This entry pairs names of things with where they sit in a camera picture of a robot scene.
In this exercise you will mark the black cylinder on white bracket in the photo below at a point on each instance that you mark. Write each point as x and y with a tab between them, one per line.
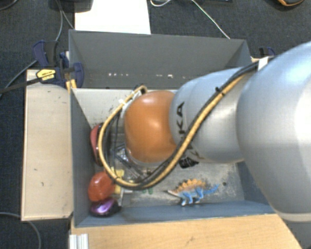
188	163

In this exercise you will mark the orange-red toy fruit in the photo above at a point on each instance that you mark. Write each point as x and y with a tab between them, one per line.
99	187

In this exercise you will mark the grey metal bin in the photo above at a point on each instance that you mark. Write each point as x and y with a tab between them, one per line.
134	56

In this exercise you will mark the yellow block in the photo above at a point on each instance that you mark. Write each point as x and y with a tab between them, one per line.
117	189

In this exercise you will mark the purple and black oval object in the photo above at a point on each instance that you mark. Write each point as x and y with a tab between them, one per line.
103	208

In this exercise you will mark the blue and orange toy dinosaur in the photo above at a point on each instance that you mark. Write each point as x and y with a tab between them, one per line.
194	194

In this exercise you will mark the red round object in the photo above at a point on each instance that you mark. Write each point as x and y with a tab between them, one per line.
94	144

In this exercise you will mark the pale wood board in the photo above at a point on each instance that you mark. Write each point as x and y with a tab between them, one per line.
46	149

